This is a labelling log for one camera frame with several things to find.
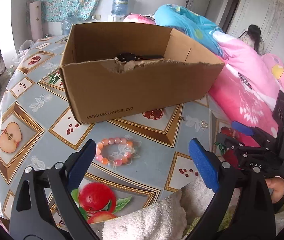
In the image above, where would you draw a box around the pink rolled mat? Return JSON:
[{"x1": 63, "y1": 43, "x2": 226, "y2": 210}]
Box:
[{"x1": 30, "y1": 1, "x2": 43, "y2": 42}]

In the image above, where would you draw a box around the fruit pattern tablecloth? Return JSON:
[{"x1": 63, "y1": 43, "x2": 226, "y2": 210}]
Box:
[{"x1": 0, "y1": 36, "x2": 230, "y2": 219}]

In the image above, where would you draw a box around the blue patterned quilt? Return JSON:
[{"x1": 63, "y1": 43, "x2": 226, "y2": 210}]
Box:
[{"x1": 154, "y1": 4, "x2": 224, "y2": 57}]

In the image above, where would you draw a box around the blue smart watch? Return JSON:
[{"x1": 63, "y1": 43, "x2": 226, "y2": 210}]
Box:
[{"x1": 115, "y1": 53, "x2": 164, "y2": 62}]

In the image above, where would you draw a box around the water jug on floor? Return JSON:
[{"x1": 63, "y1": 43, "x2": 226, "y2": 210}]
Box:
[{"x1": 61, "y1": 15, "x2": 78, "y2": 35}]

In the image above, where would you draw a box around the dark haired person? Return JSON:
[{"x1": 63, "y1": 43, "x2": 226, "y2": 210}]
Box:
[{"x1": 238, "y1": 24, "x2": 264, "y2": 55}]

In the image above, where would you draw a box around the white plastic bag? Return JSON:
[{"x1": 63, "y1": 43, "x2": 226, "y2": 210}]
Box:
[{"x1": 7, "y1": 40, "x2": 34, "y2": 77}]

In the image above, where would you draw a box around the water jug on dispenser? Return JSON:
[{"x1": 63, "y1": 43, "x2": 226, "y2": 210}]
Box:
[{"x1": 111, "y1": 0, "x2": 130, "y2": 17}]

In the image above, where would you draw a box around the right hand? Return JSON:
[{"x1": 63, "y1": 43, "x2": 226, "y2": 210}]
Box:
[{"x1": 265, "y1": 177, "x2": 284, "y2": 204}]

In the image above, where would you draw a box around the pink floral blanket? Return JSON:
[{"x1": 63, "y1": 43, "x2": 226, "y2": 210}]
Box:
[{"x1": 124, "y1": 15, "x2": 284, "y2": 135}]

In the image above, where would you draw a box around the brown cardboard box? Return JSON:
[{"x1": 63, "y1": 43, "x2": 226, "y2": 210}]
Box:
[{"x1": 59, "y1": 22, "x2": 225, "y2": 124}]

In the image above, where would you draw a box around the white water dispenser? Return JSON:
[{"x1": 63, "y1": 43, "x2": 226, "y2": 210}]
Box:
[{"x1": 91, "y1": 15, "x2": 125, "y2": 22}]

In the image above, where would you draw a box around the white wardrobe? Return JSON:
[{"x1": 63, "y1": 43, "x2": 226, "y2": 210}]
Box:
[{"x1": 227, "y1": 0, "x2": 284, "y2": 63}]

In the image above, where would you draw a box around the pink bead bracelet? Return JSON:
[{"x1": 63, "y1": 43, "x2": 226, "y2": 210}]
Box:
[{"x1": 95, "y1": 136, "x2": 136, "y2": 167}]

